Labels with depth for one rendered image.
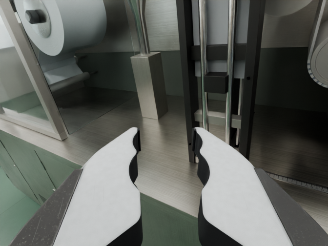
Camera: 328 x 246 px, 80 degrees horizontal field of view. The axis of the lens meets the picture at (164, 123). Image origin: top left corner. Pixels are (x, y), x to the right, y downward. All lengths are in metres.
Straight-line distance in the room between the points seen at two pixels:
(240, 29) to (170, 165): 0.40
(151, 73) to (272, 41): 0.46
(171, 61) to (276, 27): 0.47
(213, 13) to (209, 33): 0.04
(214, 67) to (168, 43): 0.57
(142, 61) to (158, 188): 0.48
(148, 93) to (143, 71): 0.09
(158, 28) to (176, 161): 0.67
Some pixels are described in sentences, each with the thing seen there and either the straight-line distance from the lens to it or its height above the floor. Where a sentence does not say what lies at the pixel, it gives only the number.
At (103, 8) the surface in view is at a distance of 1.06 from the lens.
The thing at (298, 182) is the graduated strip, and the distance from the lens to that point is 0.61.
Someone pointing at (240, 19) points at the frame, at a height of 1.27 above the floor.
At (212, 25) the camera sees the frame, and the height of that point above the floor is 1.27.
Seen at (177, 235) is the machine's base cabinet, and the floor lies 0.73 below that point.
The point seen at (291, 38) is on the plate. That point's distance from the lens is 0.88.
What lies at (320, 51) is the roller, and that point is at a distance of 0.56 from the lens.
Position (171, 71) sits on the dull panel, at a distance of 1.07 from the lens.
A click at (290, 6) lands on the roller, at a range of 0.55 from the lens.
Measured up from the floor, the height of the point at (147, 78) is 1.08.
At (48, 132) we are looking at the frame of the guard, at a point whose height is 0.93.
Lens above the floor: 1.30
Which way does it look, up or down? 29 degrees down
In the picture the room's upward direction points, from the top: 8 degrees counter-clockwise
